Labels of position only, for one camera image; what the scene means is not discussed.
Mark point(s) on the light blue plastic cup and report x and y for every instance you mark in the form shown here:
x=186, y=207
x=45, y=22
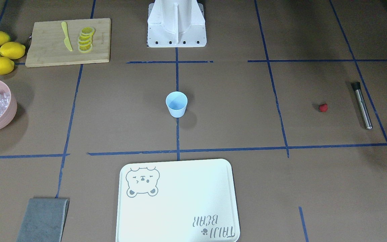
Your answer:
x=176, y=103

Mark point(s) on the white bear serving tray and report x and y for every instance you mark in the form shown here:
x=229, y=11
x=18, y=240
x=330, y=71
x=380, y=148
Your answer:
x=177, y=201

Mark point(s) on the red strawberry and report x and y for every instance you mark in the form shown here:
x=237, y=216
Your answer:
x=323, y=107

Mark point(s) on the lemon slices row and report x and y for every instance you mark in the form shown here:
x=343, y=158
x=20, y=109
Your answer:
x=85, y=39

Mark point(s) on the yellow plastic knife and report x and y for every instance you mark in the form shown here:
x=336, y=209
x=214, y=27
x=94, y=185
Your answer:
x=66, y=40

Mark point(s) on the bamboo cutting board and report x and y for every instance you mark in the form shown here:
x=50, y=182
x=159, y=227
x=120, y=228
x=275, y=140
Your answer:
x=48, y=49

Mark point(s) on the steel muddler black tip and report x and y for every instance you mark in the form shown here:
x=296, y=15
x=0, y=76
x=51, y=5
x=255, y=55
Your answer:
x=356, y=86

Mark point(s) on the grey folded cloth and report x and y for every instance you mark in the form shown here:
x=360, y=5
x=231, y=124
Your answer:
x=44, y=220

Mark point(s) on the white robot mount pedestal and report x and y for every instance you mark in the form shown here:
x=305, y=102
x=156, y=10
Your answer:
x=176, y=23

